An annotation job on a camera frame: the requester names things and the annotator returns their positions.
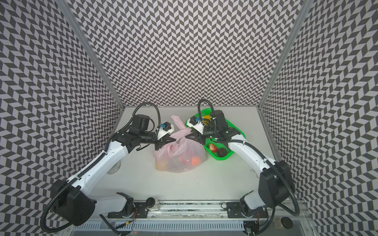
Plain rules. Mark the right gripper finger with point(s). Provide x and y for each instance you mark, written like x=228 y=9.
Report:
x=193 y=136
x=200 y=140

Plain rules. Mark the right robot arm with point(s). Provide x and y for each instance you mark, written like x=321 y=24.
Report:
x=275 y=187

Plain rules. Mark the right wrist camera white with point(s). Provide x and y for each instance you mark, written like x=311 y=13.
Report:
x=195 y=123

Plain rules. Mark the clear tape roll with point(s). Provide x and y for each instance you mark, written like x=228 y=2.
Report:
x=115 y=168

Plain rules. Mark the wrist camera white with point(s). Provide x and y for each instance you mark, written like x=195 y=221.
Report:
x=164 y=129
x=195 y=123

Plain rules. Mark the dark fake plum right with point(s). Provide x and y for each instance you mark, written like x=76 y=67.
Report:
x=222 y=152

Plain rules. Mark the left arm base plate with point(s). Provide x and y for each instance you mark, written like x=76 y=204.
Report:
x=130 y=209

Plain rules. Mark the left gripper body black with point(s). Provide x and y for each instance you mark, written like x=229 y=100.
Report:
x=150 y=137

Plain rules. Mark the green plastic basket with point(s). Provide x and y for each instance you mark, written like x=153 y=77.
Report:
x=229 y=145

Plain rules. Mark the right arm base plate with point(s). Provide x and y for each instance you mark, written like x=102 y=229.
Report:
x=239 y=210

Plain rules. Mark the black knob on rail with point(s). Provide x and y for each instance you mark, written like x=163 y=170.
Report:
x=151 y=203

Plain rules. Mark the pink plastic bag peach print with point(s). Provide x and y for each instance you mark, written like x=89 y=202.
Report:
x=178 y=154

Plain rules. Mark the black round cap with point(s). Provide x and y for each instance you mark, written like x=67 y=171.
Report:
x=286 y=223

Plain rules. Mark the aluminium front rail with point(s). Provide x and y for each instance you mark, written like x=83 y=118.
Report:
x=207 y=210

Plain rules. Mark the yellow fake banana bunch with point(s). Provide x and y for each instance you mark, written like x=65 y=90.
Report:
x=206 y=120

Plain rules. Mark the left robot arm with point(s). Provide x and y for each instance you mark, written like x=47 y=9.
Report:
x=71 y=203

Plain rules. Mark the large orange fake orange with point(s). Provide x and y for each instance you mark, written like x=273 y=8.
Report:
x=196 y=161

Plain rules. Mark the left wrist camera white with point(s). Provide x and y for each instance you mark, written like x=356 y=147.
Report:
x=164 y=129

